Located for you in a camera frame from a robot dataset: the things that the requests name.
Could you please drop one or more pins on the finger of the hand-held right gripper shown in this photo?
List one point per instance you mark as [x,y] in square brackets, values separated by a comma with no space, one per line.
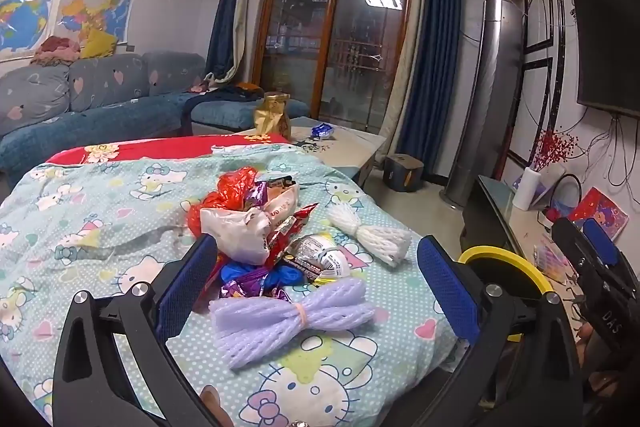
[570,242]
[600,242]

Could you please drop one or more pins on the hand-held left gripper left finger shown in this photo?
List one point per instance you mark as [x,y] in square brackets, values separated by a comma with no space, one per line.
[187,287]

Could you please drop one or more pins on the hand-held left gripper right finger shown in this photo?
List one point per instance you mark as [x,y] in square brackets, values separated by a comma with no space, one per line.
[447,287]

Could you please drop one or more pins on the yellow black trash bin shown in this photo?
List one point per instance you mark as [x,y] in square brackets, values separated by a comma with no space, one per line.
[500,252]

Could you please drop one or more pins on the red snack wrapper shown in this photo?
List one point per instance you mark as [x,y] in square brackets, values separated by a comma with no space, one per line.
[300,219]

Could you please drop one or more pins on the person's left hand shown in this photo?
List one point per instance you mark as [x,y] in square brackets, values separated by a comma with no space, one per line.
[212,404]

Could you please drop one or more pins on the colourful bead sheet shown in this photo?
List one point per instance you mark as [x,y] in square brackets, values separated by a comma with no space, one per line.
[552,257]

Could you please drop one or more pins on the colourful red painting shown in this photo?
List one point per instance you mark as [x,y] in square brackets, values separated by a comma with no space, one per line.
[600,207]

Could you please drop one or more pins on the shiny purple wrapper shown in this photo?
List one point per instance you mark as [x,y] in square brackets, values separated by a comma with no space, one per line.
[245,284]

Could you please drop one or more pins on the purple white box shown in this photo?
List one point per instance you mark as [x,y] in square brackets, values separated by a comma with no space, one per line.
[550,187]

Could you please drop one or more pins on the white paper roll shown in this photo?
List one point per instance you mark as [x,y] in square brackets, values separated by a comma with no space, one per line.
[526,189]

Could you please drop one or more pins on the white plastic bag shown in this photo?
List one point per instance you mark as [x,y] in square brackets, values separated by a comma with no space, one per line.
[235,232]

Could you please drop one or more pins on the dark television stand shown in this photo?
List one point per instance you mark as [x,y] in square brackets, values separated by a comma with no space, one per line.
[487,207]

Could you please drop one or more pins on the white foam net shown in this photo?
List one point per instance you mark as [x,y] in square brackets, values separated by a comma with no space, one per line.
[370,234]

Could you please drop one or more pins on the red berry branches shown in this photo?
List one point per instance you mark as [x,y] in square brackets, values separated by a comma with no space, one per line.
[555,147]

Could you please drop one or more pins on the purple foam net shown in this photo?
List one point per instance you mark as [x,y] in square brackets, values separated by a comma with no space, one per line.
[280,317]

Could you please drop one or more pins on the blue plastic bag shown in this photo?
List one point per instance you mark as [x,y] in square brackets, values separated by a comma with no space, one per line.
[285,279]

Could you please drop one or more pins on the red plastic bag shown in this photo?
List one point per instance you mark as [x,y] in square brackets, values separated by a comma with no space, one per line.
[232,187]

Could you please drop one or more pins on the cartoon cat printed blanket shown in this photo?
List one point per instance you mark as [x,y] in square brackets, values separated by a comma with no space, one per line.
[100,217]

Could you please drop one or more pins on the small purple snack wrapper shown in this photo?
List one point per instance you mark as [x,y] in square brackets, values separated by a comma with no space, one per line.
[255,196]

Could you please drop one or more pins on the dark storage box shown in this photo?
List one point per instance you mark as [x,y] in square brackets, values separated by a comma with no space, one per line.
[400,172]

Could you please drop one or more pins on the white printed wrapper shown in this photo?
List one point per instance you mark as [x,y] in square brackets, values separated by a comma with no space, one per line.
[282,204]

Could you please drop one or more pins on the black silver snack packet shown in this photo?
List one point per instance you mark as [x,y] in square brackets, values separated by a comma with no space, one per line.
[310,252]

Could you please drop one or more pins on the red printed blanket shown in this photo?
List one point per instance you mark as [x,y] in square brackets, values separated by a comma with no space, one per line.
[150,149]

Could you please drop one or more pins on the grey tower air conditioner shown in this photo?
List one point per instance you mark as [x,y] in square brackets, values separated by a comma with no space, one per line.
[492,97]

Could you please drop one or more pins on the beige coffee table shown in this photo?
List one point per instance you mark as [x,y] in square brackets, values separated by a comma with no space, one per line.
[350,147]

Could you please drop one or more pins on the gold paper bag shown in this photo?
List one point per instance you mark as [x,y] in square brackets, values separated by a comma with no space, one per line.
[272,117]

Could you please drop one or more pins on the blue grey sofa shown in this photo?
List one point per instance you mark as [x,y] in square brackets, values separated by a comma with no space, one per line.
[100,112]

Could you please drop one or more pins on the dark clothes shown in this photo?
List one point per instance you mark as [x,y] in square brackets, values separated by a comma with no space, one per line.
[235,93]

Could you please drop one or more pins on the blue white wrapper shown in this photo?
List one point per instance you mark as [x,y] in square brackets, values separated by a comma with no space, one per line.
[322,131]

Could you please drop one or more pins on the black television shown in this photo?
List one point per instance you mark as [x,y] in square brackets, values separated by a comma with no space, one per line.
[610,37]

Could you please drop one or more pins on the blue curtain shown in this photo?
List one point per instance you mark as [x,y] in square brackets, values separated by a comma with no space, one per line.
[225,17]
[435,57]

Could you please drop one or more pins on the yellow pillow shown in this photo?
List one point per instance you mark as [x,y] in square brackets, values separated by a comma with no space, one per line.
[100,44]

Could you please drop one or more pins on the beige curtain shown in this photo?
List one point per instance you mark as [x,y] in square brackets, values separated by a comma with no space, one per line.
[407,32]
[250,7]

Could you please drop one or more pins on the pink red clothes pile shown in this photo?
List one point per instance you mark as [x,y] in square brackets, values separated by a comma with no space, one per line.
[55,49]

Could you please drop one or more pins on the wooden glass sliding door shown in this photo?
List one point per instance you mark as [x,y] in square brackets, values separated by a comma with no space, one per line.
[330,32]

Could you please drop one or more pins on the country map wall poster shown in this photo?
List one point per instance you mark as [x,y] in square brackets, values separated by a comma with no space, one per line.
[90,12]

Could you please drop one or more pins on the world map wall poster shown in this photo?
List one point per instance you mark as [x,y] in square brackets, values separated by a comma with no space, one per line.
[25,22]

